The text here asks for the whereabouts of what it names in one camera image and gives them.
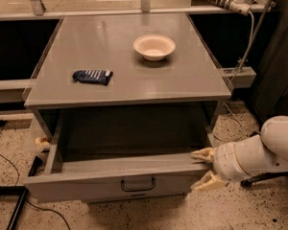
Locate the white power strip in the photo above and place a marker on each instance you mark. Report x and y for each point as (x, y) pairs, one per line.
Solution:
(238, 6)

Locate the black floor stand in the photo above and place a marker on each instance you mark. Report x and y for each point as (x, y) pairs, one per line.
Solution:
(21, 192)

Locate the grey top drawer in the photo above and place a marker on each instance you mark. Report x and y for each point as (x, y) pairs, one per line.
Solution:
(101, 155)

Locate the grey metal frame rail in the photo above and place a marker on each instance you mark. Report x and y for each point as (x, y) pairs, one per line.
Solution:
(15, 91)

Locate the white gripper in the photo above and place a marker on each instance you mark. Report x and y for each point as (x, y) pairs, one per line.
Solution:
(227, 162)

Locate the white paper bowl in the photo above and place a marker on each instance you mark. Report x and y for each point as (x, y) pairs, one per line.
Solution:
(154, 47)

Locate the blue striped snack packet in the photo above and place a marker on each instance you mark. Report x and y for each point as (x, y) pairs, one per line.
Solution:
(92, 76)

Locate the grey drawer cabinet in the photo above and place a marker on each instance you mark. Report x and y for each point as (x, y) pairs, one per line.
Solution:
(188, 79)

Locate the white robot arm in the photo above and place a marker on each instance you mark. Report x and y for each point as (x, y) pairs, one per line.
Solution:
(266, 152)

